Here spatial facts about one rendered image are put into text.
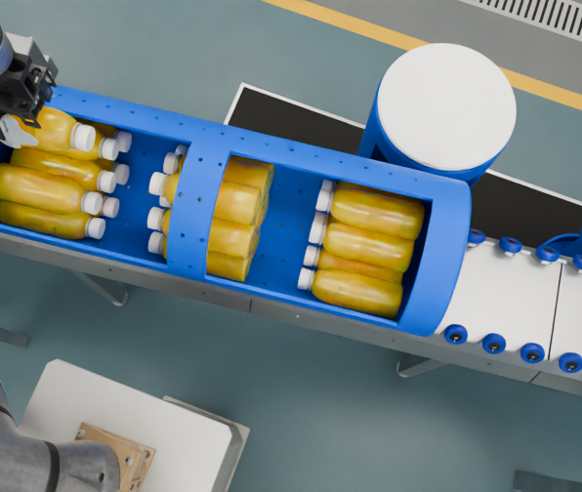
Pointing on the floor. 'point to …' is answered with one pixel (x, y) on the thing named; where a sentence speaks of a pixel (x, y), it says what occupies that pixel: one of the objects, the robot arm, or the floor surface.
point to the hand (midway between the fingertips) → (20, 121)
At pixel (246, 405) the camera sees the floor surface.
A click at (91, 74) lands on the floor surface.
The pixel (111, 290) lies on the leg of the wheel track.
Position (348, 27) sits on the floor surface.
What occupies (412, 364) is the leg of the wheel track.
